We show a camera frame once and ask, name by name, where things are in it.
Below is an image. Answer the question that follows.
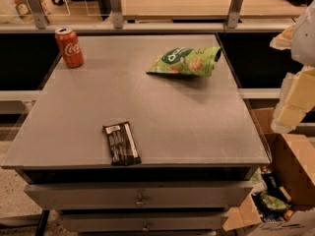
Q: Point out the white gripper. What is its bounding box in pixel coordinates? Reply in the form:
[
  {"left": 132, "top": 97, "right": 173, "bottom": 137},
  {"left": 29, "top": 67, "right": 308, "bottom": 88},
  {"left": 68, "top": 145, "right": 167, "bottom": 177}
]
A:
[{"left": 270, "top": 0, "right": 315, "bottom": 134}]

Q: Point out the black rxbar chocolate wrapper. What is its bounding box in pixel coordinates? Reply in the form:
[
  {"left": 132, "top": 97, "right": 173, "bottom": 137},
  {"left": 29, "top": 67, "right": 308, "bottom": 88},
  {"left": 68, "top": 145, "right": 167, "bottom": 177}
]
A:
[{"left": 102, "top": 122, "right": 141, "bottom": 166}]

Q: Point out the brown cardboard box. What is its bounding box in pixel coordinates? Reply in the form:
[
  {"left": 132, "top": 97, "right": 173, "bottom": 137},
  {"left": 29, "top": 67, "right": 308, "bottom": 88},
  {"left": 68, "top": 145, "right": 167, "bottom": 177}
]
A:
[{"left": 222, "top": 108, "right": 315, "bottom": 236}]

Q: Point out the green snack bag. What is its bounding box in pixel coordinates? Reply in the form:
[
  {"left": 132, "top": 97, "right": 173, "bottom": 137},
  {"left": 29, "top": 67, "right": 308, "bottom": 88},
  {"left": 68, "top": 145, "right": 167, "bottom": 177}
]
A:
[{"left": 147, "top": 47, "right": 221, "bottom": 77}]

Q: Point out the dark bottle in box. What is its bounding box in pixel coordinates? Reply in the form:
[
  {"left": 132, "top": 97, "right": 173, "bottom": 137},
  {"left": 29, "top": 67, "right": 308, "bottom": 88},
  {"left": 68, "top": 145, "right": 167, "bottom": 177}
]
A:
[{"left": 261, "top": 167, "right": 291, "bottom": 203}]

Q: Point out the green packet in box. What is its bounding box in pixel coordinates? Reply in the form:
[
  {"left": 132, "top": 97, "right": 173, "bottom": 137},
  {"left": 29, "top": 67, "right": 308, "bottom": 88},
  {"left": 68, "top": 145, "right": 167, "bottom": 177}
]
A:
[{"left": 260, "top": 192, "right": 290, "bottom": 212}]

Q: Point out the upper grey drawer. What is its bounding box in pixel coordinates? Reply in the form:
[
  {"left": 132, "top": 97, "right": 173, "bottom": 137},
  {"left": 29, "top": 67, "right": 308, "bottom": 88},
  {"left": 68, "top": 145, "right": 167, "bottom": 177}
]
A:
[{"left": 25, "top": 181, "right": 252, "bottom": 210}]

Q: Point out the grey drawer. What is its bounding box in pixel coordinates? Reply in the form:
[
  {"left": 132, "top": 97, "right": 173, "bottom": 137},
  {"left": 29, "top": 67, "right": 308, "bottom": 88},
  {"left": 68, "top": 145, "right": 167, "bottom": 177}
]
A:
[
  {"left": 25, "top": 181, "right": 252, "bottom": 210},
  {"left": 61, "top": 211, "right": 228, "bottom": 232}
]

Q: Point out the lower grey drawer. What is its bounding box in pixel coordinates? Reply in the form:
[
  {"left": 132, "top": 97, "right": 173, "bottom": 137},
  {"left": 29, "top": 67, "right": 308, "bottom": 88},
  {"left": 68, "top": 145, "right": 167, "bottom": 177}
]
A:
[{"left": 61, "top": 211, "right": 228, "bottom": 232}]

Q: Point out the red coca-cola can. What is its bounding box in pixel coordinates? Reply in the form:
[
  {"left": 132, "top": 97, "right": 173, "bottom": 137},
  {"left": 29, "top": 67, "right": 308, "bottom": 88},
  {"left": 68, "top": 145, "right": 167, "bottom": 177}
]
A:
[{"left": 55, "top": 28, "right": 84, "bottom": 68}]

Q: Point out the orange package top left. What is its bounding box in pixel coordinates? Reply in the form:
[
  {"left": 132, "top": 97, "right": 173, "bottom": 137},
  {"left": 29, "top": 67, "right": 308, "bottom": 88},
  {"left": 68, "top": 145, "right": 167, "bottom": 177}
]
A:
[{"left": 3, "top": 0, "right": 37, "bottom": 18}]

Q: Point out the black table leg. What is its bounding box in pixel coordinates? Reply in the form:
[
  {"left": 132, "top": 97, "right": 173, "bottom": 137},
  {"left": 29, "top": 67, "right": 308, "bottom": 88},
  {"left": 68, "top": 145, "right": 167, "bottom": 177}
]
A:
[{"left": 35, "top": 210, "right": 50, "bottom": 236}]

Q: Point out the right metal bracket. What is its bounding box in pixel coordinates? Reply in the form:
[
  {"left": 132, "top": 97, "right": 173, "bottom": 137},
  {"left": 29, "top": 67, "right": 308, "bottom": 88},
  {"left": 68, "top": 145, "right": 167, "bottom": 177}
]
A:
[{"left": 225, "top": 0, "right": 243, "bottom": 29}]

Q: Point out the metal bracket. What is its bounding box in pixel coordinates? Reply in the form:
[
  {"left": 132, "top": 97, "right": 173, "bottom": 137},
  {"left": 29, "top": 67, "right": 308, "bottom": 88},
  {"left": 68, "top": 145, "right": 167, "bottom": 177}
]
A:
[
  {"left": 225, "top": 0, "right": 243, "bottom": 29},
  {"left": 28, "top": 0, "right": 48, "bottom": 30},
  {"left": 110, "top": 0, "right": 124, "bottom": 29}
]

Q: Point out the middle metal bracket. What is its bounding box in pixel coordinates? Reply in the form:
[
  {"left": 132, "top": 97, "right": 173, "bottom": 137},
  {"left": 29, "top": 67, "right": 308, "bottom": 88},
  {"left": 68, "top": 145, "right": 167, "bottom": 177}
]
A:
[{"left": 110, "top": 0, "right": 124, "bottom": 29}]

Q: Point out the left metal bracket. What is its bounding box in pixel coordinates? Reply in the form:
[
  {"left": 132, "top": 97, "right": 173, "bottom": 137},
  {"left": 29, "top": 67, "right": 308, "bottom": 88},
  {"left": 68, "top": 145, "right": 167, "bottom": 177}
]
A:
[{"left": 28, "top": 0, "right": 48, "bottom": 30}]

